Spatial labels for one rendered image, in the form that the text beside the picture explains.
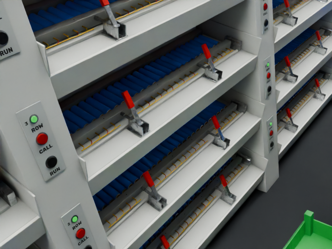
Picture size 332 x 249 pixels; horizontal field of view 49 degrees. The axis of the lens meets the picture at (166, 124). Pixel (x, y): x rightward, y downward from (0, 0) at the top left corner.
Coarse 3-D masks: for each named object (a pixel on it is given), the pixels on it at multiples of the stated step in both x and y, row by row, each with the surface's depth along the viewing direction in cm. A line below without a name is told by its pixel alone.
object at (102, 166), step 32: (224, 32) 103; (128, 64) 89; (224, 64) 96; (64, 96) 77; (160, 96) 84; (192, 96) 84; (160, 128) 76; (96, 160) 68; (128, 160) 71; (96, 192) 67
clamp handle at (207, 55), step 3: (201, 45) 87; (204, 45) 87; (204, 48) 87; (207, 48) 88; (204, 51) 88; (207, 51) 88; (207, 54) 88; (207, 57) 88; (210, 57) 89; (210, 60) 88; (210, 63) 88; (210, 66) 89; (213, 66) 89; (213, 69) 89
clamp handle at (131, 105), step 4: (124, 92) 71; (124, 96) 71; (128, 96) 72; (124, 100) 72; (128, 100) 71; (128, 104) 71; (132, 104) 72; (128, 108) 72; (132, 108) 72; (132, 112) 72; (136, 112) 73; (136, 116) 73; (136, 120) 73; (140, 120) 73
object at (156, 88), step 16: (224, 48) 100; (192, 64) 91; (208, 64) 93; (160, 80) 85; (176, 80) 87; (144, 96) 80; (112, 112) 75; (128, 112) 78; (96, 128) 71; (80, 144) 69
